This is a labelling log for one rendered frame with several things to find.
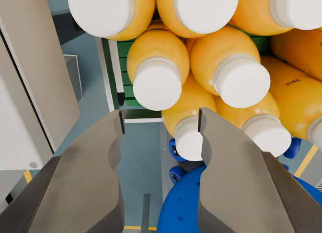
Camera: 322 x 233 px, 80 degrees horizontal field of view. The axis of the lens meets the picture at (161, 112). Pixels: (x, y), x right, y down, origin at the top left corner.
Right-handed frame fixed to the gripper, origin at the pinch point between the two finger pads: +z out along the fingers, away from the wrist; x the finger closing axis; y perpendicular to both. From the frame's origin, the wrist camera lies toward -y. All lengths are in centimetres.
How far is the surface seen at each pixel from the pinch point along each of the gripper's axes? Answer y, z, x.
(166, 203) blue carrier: 21.6, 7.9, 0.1
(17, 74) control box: -1.4, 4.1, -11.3
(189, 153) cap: 7.0, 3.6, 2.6
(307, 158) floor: 120, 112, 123
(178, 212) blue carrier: 21.5, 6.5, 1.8
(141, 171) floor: 132, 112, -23
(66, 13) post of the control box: -4.2, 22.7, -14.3
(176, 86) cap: -0.2, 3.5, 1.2
